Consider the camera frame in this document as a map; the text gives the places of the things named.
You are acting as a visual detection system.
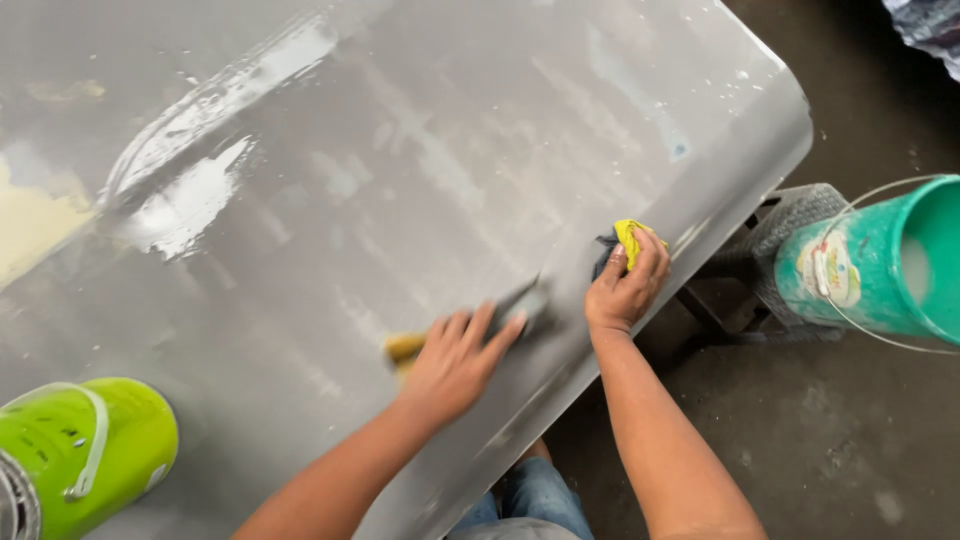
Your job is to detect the dark grey plastic stool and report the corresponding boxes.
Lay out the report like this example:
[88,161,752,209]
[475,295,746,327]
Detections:
[675,182,854,348]

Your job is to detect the teal plastic bucket wire handle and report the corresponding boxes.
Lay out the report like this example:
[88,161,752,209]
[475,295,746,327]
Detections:
[772,174,960,356]

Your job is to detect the grey sanding block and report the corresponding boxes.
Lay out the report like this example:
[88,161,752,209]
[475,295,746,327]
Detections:
[384,276,551,375]

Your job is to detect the person's right hand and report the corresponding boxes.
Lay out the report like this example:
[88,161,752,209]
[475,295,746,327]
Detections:
[585,226,672,337]

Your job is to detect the crumpled plastic sheet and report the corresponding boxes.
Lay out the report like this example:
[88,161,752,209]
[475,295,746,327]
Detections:
[881,0,960,82]

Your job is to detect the large grey car body panel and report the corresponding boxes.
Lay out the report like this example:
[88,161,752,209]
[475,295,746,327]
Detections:
[0,0,815,540]

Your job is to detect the person's left hand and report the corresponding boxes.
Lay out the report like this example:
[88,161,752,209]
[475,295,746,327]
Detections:
[393,301,528,431]

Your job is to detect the person's blue jeans leg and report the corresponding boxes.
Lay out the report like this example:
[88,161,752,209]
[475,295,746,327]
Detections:
[446,438,595,540]

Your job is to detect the yellow and grey cloth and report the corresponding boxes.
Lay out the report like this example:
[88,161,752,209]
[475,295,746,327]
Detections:
[591,219,670,283]

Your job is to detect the lime green plastic container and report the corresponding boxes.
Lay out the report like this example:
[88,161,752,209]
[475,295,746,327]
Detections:
[0,377,180,540]

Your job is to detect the silver metal round object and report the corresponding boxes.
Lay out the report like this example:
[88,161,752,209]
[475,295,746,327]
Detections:
[0,450,43,540]

